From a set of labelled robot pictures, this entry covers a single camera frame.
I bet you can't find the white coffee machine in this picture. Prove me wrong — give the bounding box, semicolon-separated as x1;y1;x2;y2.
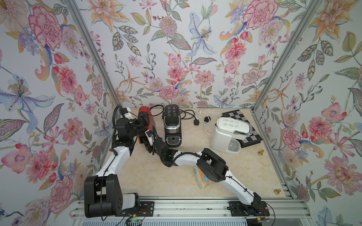
209;117;253;155

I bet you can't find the red machine black cable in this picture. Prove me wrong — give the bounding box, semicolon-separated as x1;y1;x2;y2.
149;104;165;117

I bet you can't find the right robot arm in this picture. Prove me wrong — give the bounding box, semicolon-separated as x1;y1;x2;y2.
141;137;270;218

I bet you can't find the blue striped cloth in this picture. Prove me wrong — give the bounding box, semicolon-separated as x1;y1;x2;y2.
193;167;215;189

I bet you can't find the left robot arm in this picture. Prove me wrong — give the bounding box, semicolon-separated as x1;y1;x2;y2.
84;105;151;220

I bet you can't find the red coffee machine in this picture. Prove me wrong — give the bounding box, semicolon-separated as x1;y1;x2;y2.
138;106;156;144

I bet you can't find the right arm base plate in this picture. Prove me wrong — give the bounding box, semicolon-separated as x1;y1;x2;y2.
227;201;270;217

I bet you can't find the white power cable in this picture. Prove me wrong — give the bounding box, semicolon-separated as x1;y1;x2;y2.
196;111;213;136

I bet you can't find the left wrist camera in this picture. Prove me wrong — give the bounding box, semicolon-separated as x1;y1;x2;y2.
121;107;133;120

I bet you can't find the black coffee machine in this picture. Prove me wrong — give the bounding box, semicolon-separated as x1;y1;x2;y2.
163;104;182;147

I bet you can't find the black white chessboard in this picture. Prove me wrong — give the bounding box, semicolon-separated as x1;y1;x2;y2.
221;109;264;148

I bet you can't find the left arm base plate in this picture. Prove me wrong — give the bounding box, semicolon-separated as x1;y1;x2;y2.
116;201;155;217

